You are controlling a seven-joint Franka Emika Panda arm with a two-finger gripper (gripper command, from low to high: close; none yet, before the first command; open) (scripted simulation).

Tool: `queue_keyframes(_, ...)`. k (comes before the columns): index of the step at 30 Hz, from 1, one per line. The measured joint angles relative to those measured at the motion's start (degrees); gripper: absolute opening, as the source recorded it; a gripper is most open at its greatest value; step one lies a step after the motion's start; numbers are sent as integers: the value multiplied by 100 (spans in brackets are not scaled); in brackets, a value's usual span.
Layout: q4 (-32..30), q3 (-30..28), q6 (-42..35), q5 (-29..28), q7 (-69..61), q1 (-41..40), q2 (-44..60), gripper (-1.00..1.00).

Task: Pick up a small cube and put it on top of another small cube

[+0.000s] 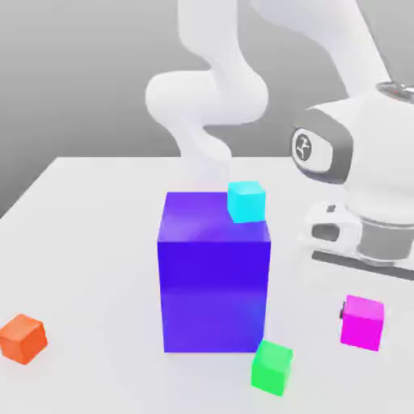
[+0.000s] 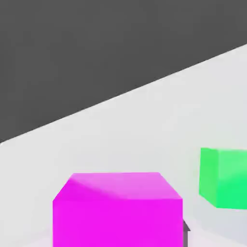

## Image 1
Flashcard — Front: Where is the large purple box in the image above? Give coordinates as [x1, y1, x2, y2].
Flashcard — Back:
[156, 191, 272, 354]

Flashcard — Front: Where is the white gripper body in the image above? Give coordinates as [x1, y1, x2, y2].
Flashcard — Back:
[308, 249, 414, 292]

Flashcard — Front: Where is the small magenta cube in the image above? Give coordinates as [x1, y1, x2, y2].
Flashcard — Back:
[340, 294, 385, 353]

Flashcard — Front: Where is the small orange cube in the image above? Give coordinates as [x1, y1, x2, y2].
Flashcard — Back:
[0, 313, 49, 365]

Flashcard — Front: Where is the small green cube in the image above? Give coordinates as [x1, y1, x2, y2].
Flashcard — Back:
[251, 339, 294, 398]

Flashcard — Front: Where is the small cyan cube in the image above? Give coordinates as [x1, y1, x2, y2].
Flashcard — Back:
[226, 180, 267, 225]

